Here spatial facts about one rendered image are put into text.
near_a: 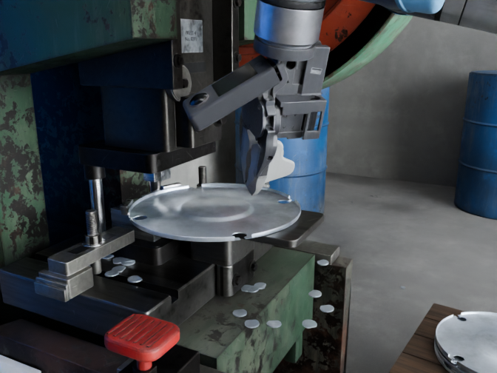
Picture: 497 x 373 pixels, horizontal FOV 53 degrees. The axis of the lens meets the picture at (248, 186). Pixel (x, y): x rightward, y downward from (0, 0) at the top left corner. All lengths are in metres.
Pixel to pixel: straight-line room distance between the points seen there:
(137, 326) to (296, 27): 0.36
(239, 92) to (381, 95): 3.55
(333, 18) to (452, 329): 0.79
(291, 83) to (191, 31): 0.28
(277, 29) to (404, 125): 3.57
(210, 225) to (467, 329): 0.79
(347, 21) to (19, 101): 0.63
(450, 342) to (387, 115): 2.98
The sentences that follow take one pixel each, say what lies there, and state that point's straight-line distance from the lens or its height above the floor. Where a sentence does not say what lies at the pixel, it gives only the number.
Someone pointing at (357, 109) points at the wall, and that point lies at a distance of 4.17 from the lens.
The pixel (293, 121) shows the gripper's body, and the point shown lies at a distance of 0.62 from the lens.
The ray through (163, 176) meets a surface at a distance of 0.89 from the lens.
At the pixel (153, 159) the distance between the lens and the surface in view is 0.79.
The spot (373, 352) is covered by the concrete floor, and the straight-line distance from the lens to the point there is 1.93.
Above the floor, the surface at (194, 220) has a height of 0.78.
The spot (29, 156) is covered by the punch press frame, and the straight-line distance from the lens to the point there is 0.94.
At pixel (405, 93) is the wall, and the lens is 4.08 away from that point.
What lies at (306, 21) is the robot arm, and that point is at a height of 1.08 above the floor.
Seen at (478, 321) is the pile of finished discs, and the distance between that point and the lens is 1.42.
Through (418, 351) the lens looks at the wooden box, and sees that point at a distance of 1.32.
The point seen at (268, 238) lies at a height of 0.78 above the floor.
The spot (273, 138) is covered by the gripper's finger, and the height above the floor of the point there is 0.95.
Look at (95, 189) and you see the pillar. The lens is 0.89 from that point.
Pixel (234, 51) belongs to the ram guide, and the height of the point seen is 1.04.
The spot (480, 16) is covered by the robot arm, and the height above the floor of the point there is 1.08.
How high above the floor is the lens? 1.05
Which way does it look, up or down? 16 degrees down
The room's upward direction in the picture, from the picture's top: straight up
